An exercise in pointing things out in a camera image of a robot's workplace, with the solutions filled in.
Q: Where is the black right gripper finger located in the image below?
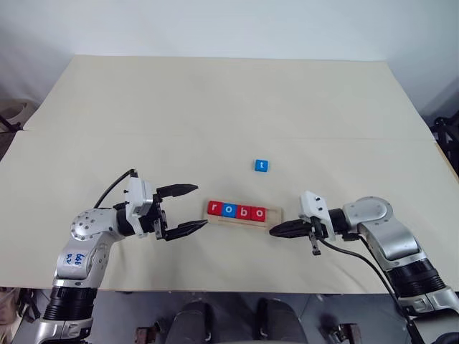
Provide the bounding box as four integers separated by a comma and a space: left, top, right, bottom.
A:
268, 227, 312, 239
275, 219, 312, 230

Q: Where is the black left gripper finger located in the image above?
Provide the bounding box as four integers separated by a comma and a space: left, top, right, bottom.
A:
154, 183, 199, 200
163, 219, 209, 242

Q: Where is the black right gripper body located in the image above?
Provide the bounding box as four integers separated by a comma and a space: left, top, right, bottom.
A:
307, 216, 329, 257

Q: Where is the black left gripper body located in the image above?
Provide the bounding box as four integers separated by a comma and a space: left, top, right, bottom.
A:
141, 193, 170, 242

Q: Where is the light wooden letter tray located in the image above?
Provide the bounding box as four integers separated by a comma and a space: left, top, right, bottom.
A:
202, 206, 285, 227

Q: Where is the red letter b cube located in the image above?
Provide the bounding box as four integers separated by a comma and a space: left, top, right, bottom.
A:
235, 204, 254, 221

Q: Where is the dark rounded shape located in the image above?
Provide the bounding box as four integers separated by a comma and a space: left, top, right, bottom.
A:
167, 300, 217, 344
256, 299, 308, 344

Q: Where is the black equipment rack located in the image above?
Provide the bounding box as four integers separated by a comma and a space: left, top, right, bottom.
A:
432, 110, 459, 170

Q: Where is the beige round object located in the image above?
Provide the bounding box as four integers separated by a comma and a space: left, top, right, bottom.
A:
0, 100, 37, 123

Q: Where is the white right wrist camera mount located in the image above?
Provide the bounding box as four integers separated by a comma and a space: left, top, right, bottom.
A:
298, 191, 337, 242

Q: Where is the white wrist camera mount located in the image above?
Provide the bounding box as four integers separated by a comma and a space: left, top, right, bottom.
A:
298, 191, 337, 242
124, 176, 158, 240

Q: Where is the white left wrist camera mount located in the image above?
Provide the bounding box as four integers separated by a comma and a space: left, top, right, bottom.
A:
124, 176, 158, 240

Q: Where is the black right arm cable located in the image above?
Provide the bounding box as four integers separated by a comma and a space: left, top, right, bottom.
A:
318, 232, 426, 344

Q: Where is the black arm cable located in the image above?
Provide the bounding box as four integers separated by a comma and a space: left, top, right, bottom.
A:
93, 168, 140, 209
318, 232, 426, 344

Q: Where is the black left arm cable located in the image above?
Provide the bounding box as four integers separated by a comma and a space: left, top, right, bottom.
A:
93, 168, 140, 209

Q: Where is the black frame stand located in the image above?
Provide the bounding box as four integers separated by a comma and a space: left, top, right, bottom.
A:
0, 113, 23, 134

